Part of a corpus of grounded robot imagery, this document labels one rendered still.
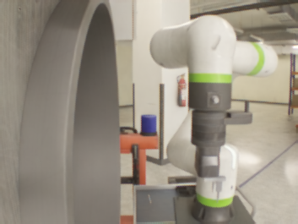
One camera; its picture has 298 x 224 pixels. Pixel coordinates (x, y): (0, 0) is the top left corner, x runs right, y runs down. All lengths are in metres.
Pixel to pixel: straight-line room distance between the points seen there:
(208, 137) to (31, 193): 0.35
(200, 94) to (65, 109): 0.29
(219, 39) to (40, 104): 0.34
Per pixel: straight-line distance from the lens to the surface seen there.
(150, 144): 1.73
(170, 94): 3.80
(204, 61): 0.46
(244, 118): 0.51
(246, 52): 0.76
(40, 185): 0.24
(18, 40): 0.25
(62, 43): 0.29
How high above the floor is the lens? 1.37
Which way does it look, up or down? 8 degrees down
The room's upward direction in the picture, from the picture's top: straight up
